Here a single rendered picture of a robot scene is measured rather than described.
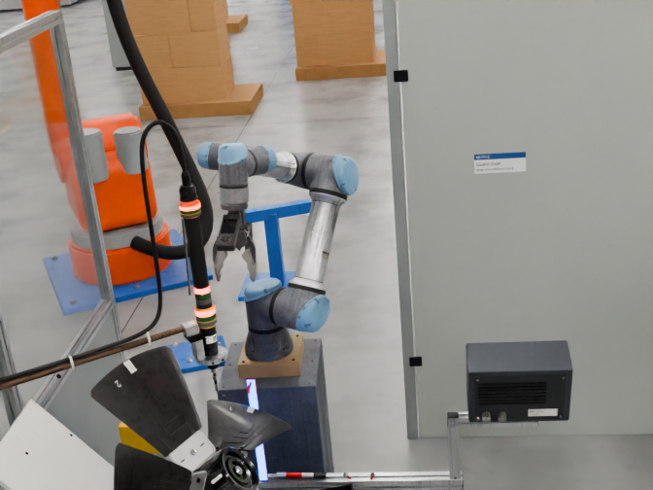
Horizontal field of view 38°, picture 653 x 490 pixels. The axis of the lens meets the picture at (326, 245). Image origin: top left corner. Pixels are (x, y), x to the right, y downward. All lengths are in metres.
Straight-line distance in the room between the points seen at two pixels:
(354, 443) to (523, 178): 1.43
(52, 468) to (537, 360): 1.19
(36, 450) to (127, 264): 3.92
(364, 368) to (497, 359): 2.48
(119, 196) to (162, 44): 4.29
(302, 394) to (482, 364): 0.65
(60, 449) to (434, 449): 2.34
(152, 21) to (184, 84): 0.70
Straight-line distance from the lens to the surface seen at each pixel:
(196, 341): 2.07
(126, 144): 5.88
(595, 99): 3.76
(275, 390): 2.86
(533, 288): 4.00
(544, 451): 4.28
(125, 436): 2.68
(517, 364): 2.45
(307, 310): 2.74
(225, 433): 2.35
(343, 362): 4.96
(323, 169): 2.81
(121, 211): 6.01
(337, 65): 11.21
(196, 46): 10.02
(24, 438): 2.21
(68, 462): 2.25
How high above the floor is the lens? 2.46
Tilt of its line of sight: 23 degrees down
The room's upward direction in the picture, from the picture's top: 5 degrees counter-clockwise
